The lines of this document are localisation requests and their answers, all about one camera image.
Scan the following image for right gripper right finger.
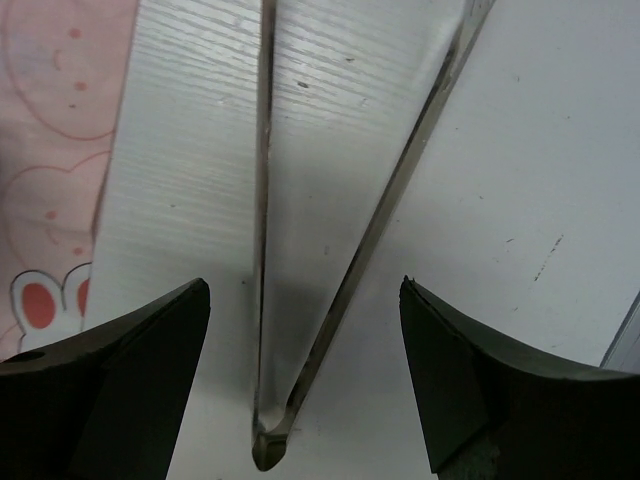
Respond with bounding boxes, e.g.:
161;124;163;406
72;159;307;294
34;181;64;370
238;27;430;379
399;279;639;479

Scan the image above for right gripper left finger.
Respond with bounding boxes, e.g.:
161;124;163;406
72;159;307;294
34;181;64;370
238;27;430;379
1;278;210;479

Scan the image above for metal tongs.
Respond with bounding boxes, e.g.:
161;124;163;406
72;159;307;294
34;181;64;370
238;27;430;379
251;1;493;472

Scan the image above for pink bunny placemat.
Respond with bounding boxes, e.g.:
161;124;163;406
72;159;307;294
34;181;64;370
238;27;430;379
1;1;138;358

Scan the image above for aluminium table frame rail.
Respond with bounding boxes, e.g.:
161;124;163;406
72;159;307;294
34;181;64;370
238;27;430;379
600;293;640;374

